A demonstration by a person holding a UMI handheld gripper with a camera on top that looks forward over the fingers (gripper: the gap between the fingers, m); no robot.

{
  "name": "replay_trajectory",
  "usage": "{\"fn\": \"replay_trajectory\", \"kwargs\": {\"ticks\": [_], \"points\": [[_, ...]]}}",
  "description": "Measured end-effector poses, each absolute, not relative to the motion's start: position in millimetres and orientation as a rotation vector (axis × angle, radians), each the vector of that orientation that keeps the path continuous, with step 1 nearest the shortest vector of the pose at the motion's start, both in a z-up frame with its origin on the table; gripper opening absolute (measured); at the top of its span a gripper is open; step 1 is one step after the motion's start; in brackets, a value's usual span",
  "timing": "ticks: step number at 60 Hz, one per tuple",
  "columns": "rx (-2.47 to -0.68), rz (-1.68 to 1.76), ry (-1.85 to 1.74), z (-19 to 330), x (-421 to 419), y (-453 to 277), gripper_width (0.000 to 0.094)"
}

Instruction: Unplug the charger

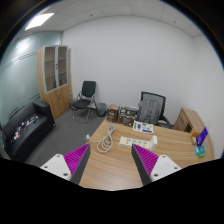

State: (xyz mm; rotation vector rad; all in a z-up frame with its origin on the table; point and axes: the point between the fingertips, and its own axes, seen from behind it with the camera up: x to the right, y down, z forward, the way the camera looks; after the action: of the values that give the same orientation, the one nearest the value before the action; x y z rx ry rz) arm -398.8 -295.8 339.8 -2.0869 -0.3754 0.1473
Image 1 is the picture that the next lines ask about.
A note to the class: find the brown cardboard box left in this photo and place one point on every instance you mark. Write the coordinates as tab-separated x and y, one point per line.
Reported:
112	113

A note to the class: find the wooden cabinet with glass doors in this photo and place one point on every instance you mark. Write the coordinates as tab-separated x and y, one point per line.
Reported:
53	78

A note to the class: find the purple card box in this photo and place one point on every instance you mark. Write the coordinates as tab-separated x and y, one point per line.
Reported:
200	139

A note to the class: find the small green blue item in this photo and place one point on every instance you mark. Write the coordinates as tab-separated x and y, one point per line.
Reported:
200	151

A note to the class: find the white charger plug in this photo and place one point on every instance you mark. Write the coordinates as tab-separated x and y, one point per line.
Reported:
153	142

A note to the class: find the white power strip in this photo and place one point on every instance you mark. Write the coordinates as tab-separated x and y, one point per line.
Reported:
128	142

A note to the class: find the grey trash bin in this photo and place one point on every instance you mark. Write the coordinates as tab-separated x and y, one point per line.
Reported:
101	109

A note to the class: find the brown cardboard box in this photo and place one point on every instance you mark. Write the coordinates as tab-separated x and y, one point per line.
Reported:
112	113
127	115

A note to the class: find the brown cardboard box right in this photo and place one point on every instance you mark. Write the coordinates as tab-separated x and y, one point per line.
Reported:
127	115

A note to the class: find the white green paper package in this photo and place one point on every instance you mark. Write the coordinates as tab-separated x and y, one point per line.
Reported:
143	127

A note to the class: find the black leather sofa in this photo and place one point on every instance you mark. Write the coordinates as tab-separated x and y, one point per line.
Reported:
26	129

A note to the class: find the black folding chair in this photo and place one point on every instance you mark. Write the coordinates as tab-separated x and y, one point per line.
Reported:
85	98

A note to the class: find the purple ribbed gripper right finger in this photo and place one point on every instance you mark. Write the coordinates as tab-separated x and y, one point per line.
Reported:
152	167

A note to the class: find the grey backpack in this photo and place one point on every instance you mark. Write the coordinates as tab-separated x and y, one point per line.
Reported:
149	111

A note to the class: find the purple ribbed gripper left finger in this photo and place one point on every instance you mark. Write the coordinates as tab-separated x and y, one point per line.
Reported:
69	166

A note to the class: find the black office chair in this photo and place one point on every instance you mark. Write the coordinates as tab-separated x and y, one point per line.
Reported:
163	121

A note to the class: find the ceiling light panel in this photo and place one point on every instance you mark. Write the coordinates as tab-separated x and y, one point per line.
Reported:
38	20

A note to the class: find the wooden side cabinet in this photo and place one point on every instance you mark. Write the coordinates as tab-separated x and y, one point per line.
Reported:
189	120

